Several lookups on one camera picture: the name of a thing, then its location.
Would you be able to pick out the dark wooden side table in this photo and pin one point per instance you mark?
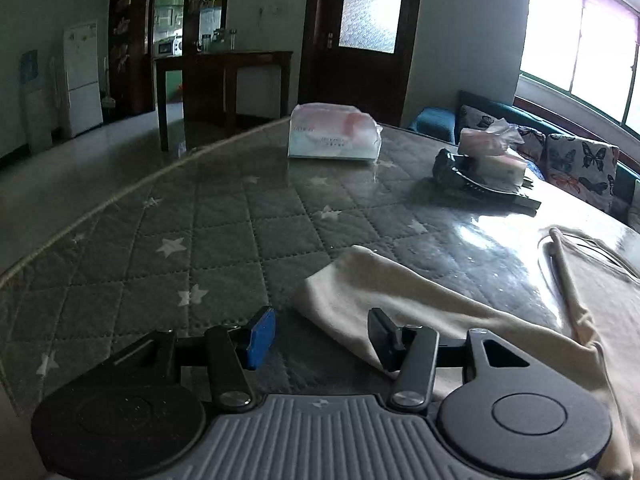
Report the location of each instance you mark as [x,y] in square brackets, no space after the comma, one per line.
[225,60]

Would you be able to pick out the blue sofa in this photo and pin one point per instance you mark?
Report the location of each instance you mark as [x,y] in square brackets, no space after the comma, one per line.
[435,120]

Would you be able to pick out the pink tissue pack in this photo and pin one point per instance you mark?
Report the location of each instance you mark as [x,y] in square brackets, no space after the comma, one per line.
[492,155]

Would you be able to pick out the microwave oven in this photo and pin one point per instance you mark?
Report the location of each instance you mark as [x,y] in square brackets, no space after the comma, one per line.
[169,47]

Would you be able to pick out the large butterfly print cushion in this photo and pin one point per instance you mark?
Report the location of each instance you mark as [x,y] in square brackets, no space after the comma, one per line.
[582,165]

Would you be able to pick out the cream garment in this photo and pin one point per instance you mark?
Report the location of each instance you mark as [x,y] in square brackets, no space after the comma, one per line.
[350,285]

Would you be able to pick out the window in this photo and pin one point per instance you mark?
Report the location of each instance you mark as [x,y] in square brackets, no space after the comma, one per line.
[580,35]

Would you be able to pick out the white tissue pack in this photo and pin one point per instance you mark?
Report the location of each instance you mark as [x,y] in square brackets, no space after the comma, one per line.
[334,132]

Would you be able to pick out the dark door with frosted glass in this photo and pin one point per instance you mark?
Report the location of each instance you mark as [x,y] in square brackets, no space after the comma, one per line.
[370,35]

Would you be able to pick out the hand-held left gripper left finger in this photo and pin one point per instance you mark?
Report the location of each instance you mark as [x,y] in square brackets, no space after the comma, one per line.
[262,335]

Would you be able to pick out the black remote control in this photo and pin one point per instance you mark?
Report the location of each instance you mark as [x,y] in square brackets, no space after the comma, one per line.
[450,166]

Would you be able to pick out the dark wooden shelf cabinet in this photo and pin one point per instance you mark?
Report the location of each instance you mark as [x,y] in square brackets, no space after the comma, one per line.
[127,50]

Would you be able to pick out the white refrigerator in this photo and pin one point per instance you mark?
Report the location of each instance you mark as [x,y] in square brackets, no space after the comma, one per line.
[82,75]

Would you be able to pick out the glass jar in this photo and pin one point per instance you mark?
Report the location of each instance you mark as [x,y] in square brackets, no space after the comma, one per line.
[217,41]

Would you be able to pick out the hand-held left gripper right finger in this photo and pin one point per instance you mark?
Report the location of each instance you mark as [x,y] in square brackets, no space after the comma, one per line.
[381,335]

